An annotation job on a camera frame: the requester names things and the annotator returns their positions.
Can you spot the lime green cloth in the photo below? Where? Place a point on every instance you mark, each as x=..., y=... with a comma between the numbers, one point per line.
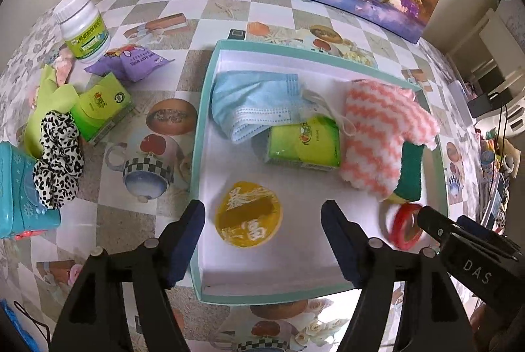
x=45, y=97

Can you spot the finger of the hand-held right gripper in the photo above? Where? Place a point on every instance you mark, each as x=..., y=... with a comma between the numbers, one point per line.
x=484, y=233
x=437, y=224

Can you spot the leopard print scrunchie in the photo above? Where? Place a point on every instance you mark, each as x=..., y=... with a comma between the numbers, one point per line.
x=57, y=163

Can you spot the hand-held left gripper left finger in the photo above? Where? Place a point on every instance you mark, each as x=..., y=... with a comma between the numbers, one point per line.
x=186, y=245

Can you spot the white pill bottle green label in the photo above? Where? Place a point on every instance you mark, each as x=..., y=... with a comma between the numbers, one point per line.
x=84, y=32

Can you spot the green tissue packet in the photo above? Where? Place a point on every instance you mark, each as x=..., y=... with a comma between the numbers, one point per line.
x=305, y=143
x=102, y=106

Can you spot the yellow round disc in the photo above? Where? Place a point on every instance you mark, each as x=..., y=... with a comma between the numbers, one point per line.
x=248, y=220

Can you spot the purple tissue packet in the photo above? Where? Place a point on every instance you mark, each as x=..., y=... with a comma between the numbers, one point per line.
x=135, y=63

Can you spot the person's right hand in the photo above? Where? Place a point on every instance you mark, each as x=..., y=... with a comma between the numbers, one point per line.
x=480, y=321

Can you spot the white power strip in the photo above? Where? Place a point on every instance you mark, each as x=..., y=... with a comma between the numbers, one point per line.
x=457, y=94

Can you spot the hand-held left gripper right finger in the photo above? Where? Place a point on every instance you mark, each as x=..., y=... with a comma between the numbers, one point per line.
x=342, y=249

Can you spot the green yellow sponge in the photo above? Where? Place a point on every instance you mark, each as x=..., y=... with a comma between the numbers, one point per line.
x=412, y=171

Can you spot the red tape roll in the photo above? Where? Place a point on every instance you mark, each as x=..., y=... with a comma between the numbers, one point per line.
x=400, y=229

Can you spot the shallow teal cardboard box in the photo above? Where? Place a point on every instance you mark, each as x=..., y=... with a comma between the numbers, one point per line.
x=223, y=171

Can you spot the pile of small clutter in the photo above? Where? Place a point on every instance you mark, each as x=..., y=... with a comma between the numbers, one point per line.
x=494, y=171

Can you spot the white lattice plastic basket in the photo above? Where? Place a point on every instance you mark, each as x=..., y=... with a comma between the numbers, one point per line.
x=516, y=118

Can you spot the teal plastic toy box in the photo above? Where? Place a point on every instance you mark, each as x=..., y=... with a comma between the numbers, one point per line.
x=20, y=192

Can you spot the pink white zigzag cloth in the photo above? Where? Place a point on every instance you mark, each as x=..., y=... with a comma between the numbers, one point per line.
x=377, y=138

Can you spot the blue face mask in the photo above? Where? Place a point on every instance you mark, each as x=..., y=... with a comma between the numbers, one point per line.
x=254, y=102

